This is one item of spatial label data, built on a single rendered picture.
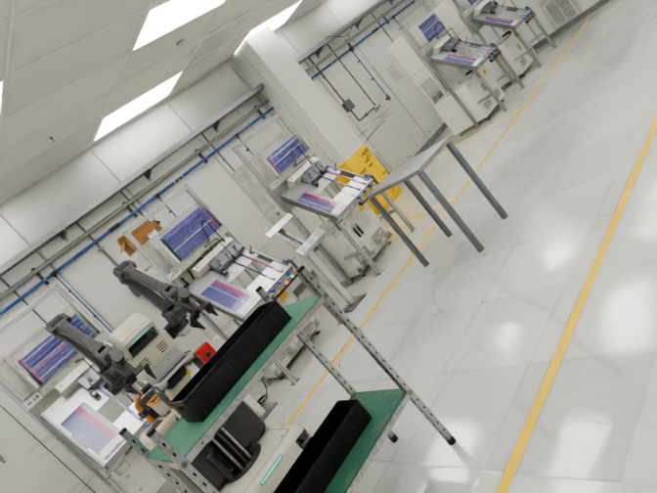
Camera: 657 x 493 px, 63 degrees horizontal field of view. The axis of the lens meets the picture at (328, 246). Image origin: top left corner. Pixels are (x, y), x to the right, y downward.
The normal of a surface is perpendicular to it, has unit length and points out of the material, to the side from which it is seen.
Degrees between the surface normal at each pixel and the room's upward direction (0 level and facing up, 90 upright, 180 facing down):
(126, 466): 90
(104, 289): 90
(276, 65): 90
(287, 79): 90
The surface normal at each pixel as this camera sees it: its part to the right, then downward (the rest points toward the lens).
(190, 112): 0.54, -0.27
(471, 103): -0.55, 0.61
